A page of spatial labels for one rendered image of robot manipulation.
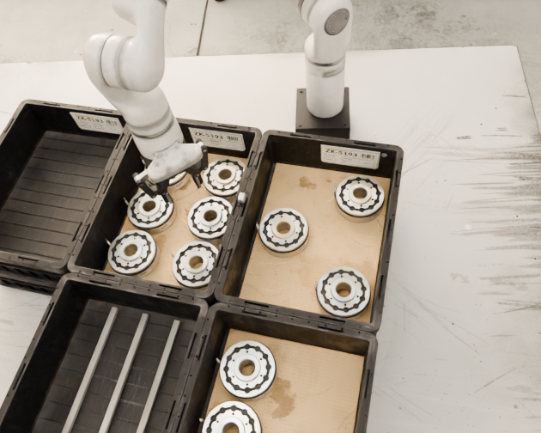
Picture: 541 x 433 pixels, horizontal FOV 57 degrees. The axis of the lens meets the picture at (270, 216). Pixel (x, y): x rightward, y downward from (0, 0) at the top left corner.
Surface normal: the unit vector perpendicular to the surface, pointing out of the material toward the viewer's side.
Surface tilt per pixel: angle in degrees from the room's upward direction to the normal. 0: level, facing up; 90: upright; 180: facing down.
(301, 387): 0
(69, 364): 0
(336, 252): 0
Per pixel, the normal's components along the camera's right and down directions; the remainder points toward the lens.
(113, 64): -0.27, 0.27
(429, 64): -0.10, -0.49
